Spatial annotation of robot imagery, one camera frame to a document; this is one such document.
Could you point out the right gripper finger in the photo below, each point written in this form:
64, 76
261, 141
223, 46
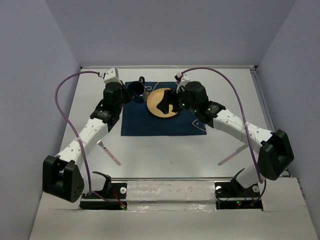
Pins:
176, 108
167, 98

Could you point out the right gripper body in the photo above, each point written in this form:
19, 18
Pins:
184, 103

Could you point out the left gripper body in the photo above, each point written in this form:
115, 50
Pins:
125, 98

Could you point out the dark blue mug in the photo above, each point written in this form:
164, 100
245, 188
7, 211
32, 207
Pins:
137, 90

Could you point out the tan wooden plate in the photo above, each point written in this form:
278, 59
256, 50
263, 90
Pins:
154, 99

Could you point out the blue whale cloth placemat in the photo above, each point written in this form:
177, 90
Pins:
138, 121

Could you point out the pink handled fork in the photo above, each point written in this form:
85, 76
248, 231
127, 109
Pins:
100, 143

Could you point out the pink handled knife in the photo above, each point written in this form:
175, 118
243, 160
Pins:
239, 150

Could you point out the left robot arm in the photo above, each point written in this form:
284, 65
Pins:
67, 175

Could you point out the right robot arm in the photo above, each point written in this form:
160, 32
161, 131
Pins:
272, 147

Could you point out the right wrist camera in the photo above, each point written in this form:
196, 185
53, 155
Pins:
182, 79

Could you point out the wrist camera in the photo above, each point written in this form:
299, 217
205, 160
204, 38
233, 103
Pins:
182, 79
111, 75

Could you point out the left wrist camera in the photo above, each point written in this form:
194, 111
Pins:
111, 75

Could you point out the metal rail at table front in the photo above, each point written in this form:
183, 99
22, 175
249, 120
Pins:
223, 179

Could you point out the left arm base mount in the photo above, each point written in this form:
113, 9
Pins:
114, 200

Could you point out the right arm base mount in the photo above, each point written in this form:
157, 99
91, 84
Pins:
243, 198

